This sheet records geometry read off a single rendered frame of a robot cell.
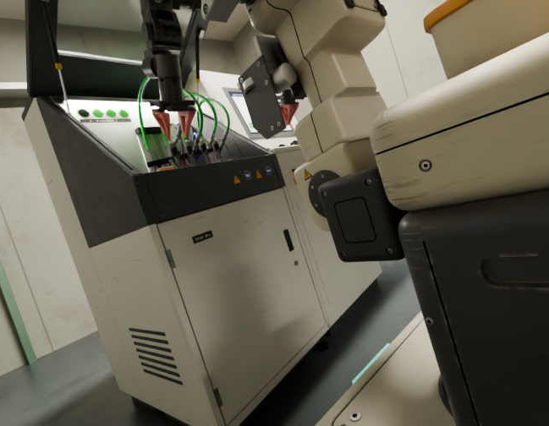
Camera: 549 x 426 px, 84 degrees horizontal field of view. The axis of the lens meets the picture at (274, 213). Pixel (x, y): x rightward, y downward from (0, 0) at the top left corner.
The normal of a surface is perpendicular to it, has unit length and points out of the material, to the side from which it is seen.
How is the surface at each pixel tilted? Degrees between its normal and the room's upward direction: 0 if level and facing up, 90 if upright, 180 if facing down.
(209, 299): 90
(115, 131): 90
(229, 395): 90
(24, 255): 90
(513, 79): 81
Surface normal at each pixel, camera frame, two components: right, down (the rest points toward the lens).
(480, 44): -0.72, 0.30
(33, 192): 0.61, -0.15
